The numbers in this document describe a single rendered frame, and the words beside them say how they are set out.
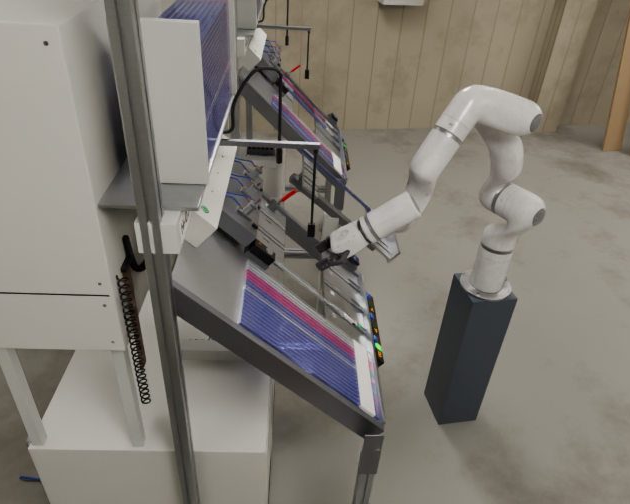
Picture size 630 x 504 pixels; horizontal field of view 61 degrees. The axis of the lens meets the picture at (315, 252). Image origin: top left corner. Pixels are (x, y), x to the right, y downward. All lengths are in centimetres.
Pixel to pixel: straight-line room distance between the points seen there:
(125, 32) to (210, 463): 116
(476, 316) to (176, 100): 140
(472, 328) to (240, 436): 98
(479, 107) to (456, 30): 381
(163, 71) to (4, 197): 39
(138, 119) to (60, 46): 16
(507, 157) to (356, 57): 345
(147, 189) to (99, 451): 87
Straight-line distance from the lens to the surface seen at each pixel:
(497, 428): 259
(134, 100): 95
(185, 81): 108
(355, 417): 147
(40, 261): 123
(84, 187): 110
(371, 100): 522
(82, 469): 175
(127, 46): 93
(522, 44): 565
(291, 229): 187
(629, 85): 579
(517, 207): 187
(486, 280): 205
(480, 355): 226
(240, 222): 145
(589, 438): 274
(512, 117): 158
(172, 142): 113
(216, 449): 160
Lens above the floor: 192
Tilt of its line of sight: 35 degrees down
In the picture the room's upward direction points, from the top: 4 degrees clockwise
